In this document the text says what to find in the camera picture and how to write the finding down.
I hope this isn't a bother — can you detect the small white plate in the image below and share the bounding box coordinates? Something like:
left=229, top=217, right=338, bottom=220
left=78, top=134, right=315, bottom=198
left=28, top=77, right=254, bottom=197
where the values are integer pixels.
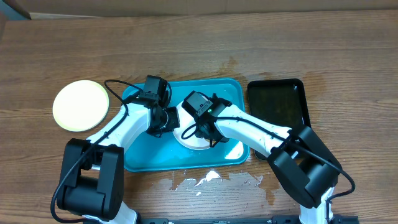
left=173, top=92, right=213, bottom=150

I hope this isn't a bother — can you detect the yellow plate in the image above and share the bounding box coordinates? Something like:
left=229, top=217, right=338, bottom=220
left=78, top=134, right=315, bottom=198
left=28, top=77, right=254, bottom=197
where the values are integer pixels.
left=52, top=80, right=109, bottom=132

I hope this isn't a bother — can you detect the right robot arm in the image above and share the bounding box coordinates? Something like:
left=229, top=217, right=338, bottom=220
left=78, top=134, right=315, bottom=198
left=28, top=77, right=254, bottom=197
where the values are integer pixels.
left=191, top=100, right=343, bottom=223

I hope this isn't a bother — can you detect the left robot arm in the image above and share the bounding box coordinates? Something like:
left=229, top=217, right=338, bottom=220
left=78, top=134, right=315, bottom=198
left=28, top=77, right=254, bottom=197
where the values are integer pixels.
left=50, top=103, right=179, bottom=223

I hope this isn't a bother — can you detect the blue plastic tray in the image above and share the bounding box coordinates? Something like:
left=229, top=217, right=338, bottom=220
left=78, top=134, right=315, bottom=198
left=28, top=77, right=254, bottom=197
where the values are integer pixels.
left=124, top=78, right=250, bottom=172

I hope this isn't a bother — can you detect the black tray with water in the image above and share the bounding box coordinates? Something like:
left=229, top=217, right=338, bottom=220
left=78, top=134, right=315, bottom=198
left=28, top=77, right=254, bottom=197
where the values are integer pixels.
left=246, top=78, right=312, bottom=161

